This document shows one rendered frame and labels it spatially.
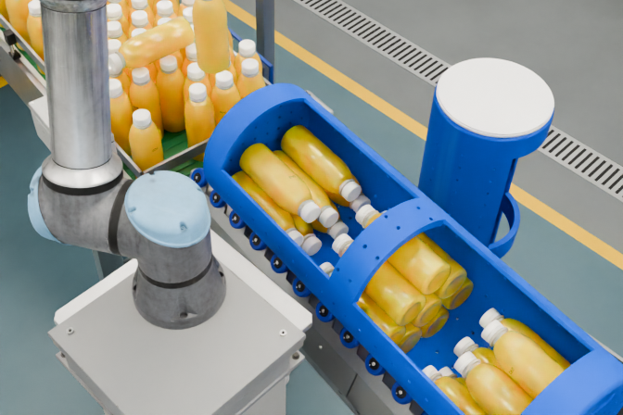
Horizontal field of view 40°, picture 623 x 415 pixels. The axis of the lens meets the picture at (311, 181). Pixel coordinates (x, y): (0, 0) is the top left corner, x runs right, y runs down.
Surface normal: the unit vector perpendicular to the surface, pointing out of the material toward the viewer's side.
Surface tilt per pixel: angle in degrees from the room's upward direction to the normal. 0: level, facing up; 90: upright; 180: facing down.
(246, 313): 0
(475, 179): 90
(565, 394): 14
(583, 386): 3
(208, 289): 72
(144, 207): 7
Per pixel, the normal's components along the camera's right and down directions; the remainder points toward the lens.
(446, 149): -0.77, 0.45
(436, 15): 0.03, -0.68
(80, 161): 0.16, 0.53
